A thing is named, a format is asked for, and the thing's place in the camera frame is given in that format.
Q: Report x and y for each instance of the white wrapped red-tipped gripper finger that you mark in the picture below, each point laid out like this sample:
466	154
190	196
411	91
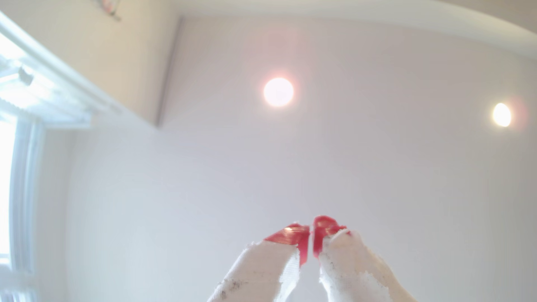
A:
260	272
352	268

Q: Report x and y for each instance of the round ceiling light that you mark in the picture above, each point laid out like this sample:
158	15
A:
278	92
501	114

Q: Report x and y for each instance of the white window frame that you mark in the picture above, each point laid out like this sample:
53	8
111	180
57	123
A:
23	197

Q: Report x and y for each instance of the white curtain rail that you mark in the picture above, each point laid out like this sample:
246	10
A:
50	84

